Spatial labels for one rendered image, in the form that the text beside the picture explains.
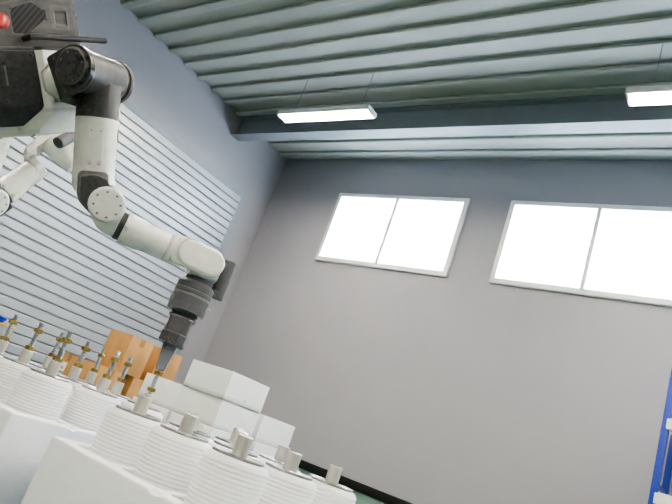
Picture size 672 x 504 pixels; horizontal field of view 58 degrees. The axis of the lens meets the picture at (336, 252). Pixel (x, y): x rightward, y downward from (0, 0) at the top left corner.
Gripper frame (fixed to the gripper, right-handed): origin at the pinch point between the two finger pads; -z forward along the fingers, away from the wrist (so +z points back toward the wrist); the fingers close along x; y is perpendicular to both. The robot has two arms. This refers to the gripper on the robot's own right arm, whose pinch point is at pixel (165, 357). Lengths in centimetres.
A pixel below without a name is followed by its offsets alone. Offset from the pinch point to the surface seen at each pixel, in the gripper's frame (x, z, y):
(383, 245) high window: -542, 239, 152
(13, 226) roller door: -486, 87, -216
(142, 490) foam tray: 56, -19, 8
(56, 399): 18.8, -14.9, -14.0
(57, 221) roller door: -512, 113, -189
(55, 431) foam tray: 20.4, -19.9, -11.4
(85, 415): 12.5, -16.2, -8.8
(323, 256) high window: -604, 216, 95
